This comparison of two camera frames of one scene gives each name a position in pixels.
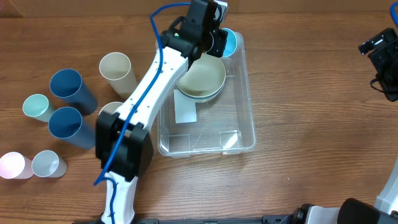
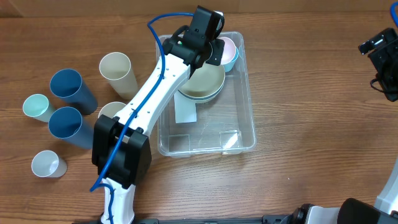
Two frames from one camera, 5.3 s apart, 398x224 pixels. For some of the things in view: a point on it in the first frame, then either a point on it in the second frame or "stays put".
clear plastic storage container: (224, 126) stays put
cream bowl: (204, 79) stays put
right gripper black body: (384, 58) stays put
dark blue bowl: (201, 99) stays put
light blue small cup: (231, 43) to (227, 67)
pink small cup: (13, 165) to (229, 50)
